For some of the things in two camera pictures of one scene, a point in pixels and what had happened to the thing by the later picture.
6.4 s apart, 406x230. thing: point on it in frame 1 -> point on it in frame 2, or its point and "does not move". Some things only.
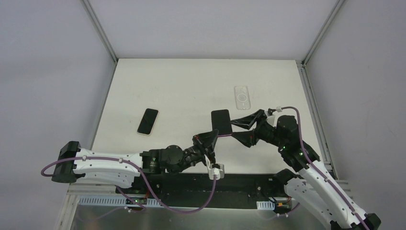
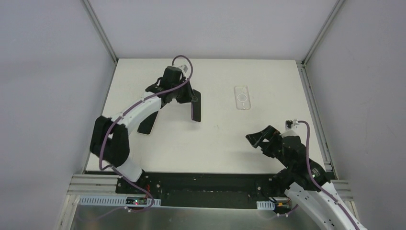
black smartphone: x=221 y=121 -> x=196 y=106
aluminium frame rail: x=92 y=189 does not move
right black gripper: x=258 y=128 -> x=270 y=143
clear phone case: x=242 y=97 does not move
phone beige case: x=148 y=122 does not move
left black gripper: x=200 y=151 -> x=174 y=96
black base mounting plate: x=231 y=190 does not move
